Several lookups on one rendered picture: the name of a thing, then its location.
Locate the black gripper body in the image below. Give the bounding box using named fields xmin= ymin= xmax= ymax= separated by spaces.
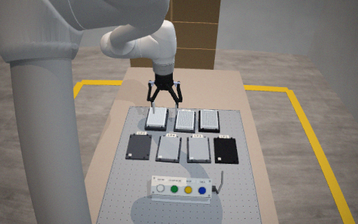
xmin=154 ymin=73 xmax=174 ymax=91

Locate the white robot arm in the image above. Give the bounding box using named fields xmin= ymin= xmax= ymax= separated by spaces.
xmin=0 ymin=0 xmax=177 ymax=224

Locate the white button panel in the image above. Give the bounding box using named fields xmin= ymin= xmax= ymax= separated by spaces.
xmin=151 ymin=171 xmax=223 ymax=205

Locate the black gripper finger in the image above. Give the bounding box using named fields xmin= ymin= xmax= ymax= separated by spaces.
xmin=147 ymin=80 xmax=162 ymax=114
xmin=165 ymin=81 xmax=182 ymax=115

